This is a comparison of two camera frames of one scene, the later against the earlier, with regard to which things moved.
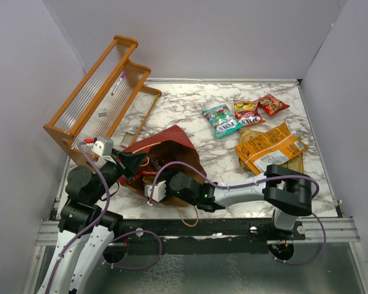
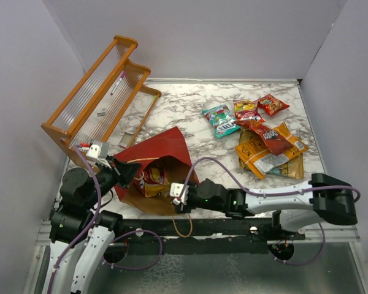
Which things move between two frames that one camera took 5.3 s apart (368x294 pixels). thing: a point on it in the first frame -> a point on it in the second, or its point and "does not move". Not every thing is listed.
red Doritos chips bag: [146, 173] -> [277, 143]
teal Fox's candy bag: [222, 120] does not move
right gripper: [168, 182] -> [187, 207]
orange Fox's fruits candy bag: [247, 113] does not move
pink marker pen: [118, 82] does not move
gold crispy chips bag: [270, 149] -> [293, 169]
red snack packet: [272, 105] does not move
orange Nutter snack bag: [272, 150] does not move
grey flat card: [127, 139] does not move
